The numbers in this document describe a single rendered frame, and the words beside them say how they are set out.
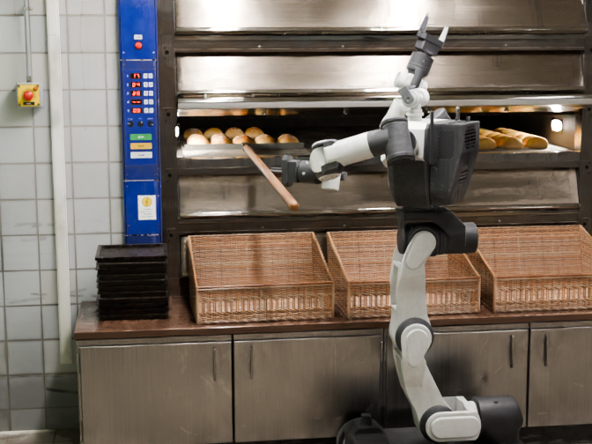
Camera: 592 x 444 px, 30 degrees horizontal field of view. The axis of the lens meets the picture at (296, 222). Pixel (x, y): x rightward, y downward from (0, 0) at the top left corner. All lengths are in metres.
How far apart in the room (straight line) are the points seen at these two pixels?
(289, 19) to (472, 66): 0.84
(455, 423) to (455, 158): 0.98
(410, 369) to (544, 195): 1.36
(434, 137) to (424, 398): 0.97
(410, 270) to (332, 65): 1.20
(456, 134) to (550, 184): 1.33
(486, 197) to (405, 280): 1.12
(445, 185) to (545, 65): 1.33
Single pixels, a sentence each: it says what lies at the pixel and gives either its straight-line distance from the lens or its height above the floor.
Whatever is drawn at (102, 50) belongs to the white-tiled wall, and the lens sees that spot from 4.73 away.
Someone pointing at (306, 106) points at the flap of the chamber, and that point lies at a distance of 4.63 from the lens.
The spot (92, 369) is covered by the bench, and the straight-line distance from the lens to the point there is 4.37.
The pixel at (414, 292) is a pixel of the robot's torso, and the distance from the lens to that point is 4.02.
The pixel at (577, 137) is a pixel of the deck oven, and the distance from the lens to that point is 5.16.
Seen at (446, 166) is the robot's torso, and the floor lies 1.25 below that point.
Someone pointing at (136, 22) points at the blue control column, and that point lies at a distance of 4.69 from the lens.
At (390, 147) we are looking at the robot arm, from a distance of 3.73.
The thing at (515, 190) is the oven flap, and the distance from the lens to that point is 5.04.
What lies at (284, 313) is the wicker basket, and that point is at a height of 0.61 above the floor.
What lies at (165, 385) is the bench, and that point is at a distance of 4.39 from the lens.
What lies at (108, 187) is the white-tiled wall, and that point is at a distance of 4.77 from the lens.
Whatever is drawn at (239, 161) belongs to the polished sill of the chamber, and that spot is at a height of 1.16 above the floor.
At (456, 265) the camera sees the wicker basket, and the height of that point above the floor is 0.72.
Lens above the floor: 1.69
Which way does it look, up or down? 9 degrees down
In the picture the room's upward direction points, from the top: straight up
